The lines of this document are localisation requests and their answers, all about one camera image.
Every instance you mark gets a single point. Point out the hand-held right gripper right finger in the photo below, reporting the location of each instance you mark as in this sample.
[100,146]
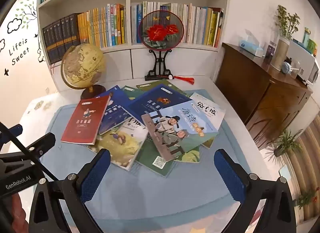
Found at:
[230,175]

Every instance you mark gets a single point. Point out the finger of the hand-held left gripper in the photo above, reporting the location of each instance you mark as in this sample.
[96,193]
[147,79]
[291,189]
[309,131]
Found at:
[11,132]
[40,145]

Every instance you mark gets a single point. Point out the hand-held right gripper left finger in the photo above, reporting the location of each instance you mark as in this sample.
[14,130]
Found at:
[93,178]

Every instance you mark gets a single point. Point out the white yellow illustrated book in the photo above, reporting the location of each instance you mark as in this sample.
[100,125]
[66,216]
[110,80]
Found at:
[208,112]
[120,145]

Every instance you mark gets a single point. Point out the red paperback book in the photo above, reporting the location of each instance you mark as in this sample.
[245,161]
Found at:
[85,122]

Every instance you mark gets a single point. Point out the blue eagle cover book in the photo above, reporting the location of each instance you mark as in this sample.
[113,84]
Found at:
[115,117]

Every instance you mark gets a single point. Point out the blue paperback book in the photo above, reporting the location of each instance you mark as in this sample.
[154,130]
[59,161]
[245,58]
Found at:
[150,102]

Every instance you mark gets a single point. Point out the person's left hand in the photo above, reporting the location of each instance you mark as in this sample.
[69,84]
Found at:
[16,213]

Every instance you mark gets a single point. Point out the light blue mat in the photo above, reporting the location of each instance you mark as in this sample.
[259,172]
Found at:
[150,198]

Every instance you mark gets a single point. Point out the green paperback book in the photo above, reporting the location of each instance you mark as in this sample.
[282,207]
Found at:
[155,84]
[155,164]
[130,92]

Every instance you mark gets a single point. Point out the potted green plant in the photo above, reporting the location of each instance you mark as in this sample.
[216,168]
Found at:
[287,142]

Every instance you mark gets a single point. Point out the light blue illustrated book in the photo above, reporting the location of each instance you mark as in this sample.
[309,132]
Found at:
[175,132]

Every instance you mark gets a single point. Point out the yellow desk globe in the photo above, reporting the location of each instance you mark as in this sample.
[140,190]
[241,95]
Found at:
[82,65]

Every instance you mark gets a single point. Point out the brown wooden cabinet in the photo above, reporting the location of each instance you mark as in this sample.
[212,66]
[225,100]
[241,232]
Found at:
[250,85]

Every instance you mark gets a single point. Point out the red tassel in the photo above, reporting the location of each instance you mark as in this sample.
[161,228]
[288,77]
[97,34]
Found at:
[186,79]

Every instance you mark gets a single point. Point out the white cup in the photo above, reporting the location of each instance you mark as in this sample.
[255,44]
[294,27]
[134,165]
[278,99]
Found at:
[295,72]

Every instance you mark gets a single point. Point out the light blue tissue box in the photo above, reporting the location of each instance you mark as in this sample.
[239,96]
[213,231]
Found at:
[247,46]

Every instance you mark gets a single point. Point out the beige cylinder vase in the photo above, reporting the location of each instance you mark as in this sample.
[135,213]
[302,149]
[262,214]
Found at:
[280,52]

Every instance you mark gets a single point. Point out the white microwave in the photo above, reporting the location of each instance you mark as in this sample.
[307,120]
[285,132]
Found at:
[302,60]

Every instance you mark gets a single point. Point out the green boxes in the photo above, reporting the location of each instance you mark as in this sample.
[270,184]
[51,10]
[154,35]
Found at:
[310,40]

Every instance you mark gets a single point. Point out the round embroidered fan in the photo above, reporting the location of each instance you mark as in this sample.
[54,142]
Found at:
[160,30]

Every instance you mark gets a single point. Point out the black star wall decal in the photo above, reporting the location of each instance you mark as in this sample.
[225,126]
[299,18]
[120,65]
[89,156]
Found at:
[6,71]

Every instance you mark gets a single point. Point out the black lettering wall decal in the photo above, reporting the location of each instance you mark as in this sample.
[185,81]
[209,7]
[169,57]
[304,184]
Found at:
[18,51]

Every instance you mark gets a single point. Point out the outline animal wall decal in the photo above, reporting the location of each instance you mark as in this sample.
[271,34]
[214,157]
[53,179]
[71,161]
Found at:
[40,55]

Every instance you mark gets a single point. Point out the cloud outline wall decal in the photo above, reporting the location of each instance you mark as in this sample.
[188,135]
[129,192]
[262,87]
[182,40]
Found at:
[2,44]
[17,25]

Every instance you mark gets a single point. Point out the tree wall decal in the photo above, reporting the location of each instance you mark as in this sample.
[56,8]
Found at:
[31,12]

